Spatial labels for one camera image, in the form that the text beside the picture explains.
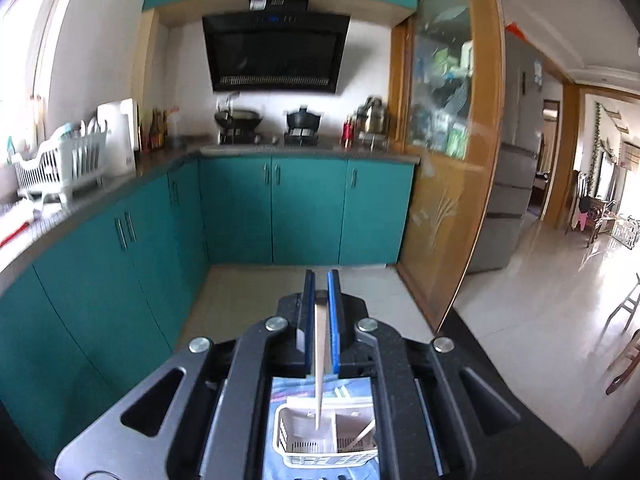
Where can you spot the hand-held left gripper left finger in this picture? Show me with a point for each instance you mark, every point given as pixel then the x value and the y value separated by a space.
pixel 310 320

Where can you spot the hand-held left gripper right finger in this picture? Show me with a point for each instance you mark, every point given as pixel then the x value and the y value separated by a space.
pixel 334 320

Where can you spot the white plastic utensil holder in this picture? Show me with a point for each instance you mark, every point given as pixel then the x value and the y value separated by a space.
pixel 305 457

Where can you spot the teal lower kitchen cabinets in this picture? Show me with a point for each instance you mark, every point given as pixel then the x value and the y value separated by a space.
pixel 300 210

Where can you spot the tan chopstick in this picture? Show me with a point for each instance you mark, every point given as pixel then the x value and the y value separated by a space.
pixel 361 435

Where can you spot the blue striped cloth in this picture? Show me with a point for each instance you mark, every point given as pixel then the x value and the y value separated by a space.
pixel 320 474

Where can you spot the wooden framed glass door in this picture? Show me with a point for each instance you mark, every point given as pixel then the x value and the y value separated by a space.
pixel 445 185

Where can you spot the black gas stove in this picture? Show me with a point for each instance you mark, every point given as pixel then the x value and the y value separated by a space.
pixel 300 135

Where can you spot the red thermos bottle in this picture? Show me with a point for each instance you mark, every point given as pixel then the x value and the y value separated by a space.
pixel 347 132

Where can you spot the black cooking pot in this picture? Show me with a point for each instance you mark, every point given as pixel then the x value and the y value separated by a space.
pixel 302 119

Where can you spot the stacked steel pot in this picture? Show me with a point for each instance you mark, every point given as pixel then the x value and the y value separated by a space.
pixel 375 117

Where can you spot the black wok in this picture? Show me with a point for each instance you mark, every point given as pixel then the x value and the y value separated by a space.
pixel 240 117

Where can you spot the grey refrigerator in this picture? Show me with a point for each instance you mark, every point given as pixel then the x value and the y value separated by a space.
pixel 505 170

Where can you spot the white electric kettle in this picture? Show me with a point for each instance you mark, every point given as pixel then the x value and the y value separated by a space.
pixel 117 140

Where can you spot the black range hood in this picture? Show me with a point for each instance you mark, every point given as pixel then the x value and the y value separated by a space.
pixel 275 45

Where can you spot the wooden chair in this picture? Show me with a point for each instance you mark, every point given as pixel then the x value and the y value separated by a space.
pixel 625 350

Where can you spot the white dish rack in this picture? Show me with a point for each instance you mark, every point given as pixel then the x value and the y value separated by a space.
pixel 60 165

